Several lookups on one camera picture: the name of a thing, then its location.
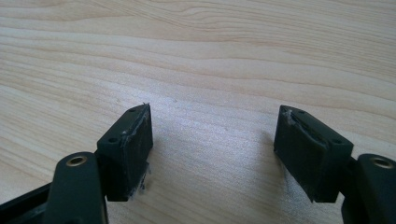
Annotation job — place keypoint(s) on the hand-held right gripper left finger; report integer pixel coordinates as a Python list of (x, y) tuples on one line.
[(129, 155)]

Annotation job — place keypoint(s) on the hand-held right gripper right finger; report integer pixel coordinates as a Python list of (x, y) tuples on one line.
[(308, 155)]

